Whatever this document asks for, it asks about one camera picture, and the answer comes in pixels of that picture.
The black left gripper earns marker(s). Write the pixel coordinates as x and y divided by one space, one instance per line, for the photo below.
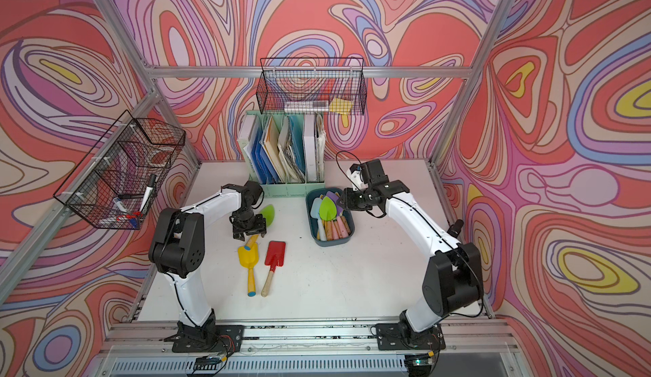
260 227

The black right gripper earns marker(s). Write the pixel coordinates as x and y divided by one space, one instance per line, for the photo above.
348 202

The green shovel yellow handle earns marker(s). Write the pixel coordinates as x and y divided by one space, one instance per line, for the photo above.
268 214

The yellow shovel blue handle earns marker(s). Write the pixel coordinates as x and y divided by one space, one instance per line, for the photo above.
248 258

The red shovel wooden handle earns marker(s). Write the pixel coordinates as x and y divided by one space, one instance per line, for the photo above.
274 258

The yellow shovel wooden handle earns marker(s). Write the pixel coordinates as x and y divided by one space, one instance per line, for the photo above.
346 226

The green shovel wooden handle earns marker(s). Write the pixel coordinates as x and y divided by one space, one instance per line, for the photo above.
328 209

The dark teal storage box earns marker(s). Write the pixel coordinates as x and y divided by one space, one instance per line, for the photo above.
336 195

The light blue shovel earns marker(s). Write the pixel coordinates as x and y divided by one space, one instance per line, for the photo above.
315 208

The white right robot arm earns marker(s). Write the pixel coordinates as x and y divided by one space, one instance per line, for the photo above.
452 278

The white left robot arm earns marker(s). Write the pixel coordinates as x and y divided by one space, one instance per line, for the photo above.
178 247

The mint green file organizer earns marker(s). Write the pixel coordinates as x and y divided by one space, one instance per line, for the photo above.
284 152

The black stapler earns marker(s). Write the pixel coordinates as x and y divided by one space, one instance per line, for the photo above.
455 229

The yellow sponge in basket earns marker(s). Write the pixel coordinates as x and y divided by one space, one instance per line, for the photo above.
340 106

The black marker pen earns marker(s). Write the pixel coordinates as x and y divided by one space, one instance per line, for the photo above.
149 191

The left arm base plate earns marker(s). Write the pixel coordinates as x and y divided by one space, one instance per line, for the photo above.
211 339

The black wire basket back wall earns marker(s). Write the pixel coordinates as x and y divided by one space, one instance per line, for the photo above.
304 85

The black wire basket wall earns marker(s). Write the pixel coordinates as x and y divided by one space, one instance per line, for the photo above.
107 187
304 85

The black wire basket left wall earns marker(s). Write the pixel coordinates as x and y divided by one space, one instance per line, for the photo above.
107 187

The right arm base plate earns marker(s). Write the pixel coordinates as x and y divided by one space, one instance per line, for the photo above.
399 337

